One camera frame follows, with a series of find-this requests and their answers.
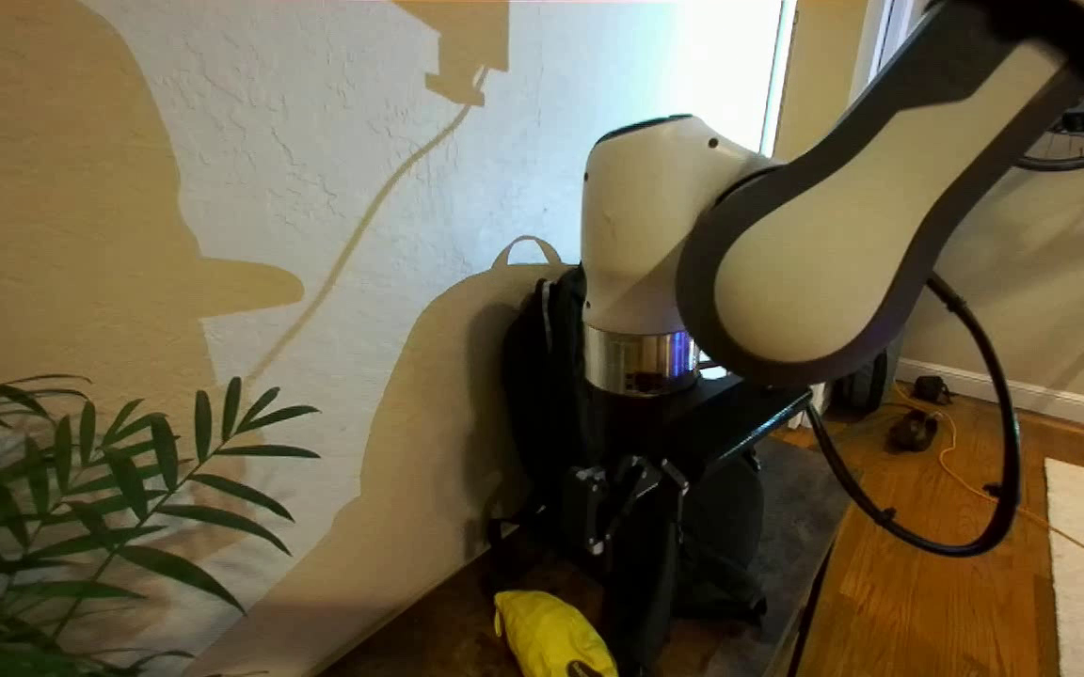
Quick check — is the small black floor object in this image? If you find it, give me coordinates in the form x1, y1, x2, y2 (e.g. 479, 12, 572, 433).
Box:
882, 405, 946, 457
909, 371, 955, 405

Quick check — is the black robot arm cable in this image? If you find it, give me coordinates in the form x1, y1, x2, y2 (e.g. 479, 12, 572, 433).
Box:
802, 269, 1022, 561

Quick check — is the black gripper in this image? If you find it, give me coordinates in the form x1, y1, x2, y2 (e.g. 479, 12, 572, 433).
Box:
564, 384, 701, 677

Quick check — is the black backpack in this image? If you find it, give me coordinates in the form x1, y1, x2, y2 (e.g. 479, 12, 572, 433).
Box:
488, 259, 770, 630

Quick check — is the yellow banana plush pouch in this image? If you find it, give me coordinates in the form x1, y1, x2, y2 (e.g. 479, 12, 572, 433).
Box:
488, 588, 621, 677

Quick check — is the grey floor mat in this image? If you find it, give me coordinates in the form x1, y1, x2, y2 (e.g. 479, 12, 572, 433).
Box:
687, 430, 854, 630

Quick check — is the green leafy potted plant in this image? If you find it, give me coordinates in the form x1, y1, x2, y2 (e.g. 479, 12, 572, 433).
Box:
0, 371, 325, 677

